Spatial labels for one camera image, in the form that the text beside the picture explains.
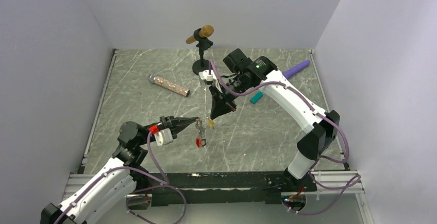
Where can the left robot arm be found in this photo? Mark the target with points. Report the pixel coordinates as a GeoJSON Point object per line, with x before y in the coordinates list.
{"type": "Point", "coordinates": [121, 175]}

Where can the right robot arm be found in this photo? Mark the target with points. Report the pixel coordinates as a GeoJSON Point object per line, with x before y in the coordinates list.
{"type": "Point", "coordinates": [319, 126]}

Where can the glitter microphone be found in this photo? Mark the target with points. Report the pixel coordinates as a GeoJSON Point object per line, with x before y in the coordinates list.
{"type": "Point", "coordinates": [169, 85]}

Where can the black microphone stand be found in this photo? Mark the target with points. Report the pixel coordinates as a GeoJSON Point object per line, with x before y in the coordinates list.
{"type": "Point", "coordinates": [202, 64]}

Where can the purple microphone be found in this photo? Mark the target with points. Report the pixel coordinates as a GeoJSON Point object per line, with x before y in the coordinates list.
{"type": "Point", "coordinates": [296, 69]}

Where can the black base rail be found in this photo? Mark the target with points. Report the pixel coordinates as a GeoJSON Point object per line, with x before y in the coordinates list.
{"type": "Point", "coordinates": [229, 187]}

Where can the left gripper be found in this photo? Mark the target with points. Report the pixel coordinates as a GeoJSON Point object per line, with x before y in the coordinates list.
{"type": "Point", "coordinates": [175, 123]}

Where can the yellow tag key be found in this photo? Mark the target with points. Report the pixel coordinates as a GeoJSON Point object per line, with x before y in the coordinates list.
{"type": "Point", "coordinates": [211, 123]}

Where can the teal block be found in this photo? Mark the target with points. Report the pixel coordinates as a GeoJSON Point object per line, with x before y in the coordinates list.
{"type": "Point", "coordinates": [256, 97]}

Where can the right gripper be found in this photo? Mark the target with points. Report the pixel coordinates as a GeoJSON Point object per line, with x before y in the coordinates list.
{"type": "Point", "coordinates": [222, 103]}

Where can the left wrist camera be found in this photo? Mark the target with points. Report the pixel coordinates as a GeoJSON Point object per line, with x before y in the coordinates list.
{"type": "Point", "coordinates": [162, 137]}

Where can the gold microphone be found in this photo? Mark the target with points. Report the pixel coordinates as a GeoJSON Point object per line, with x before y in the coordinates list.
{"type": "Point", "coordinates": [201, 33]}

